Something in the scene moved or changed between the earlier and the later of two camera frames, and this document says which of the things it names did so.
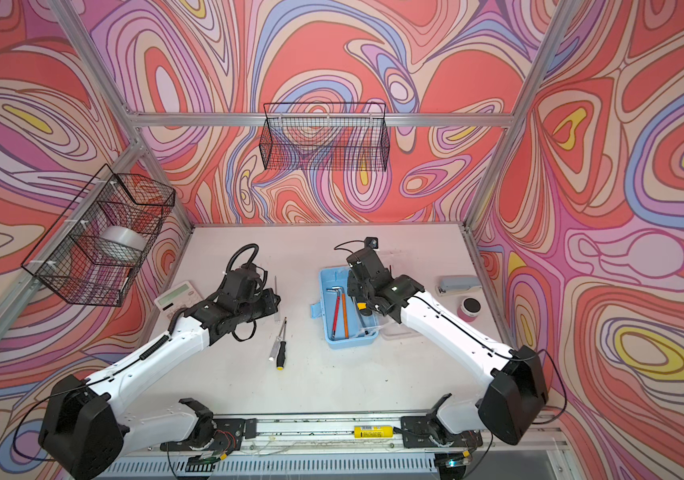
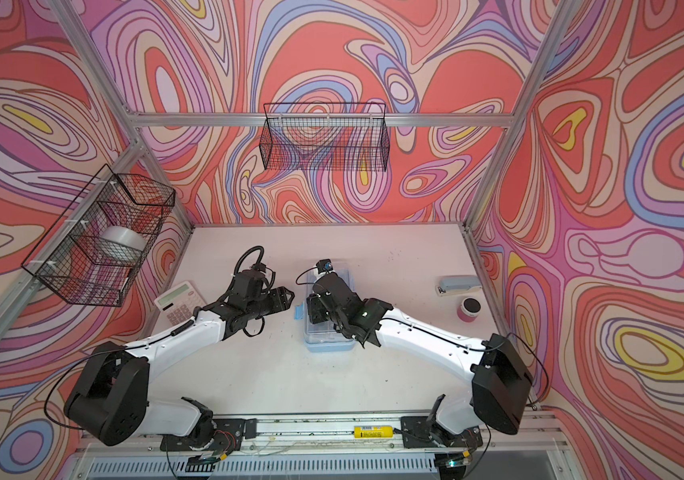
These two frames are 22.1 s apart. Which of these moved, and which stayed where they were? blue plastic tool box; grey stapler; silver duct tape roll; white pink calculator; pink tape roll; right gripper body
Moved: right gripper body; blue plastic tool box
Stayed: white pink calculator; silver duct tape roll; grey stapler; pink tape roll
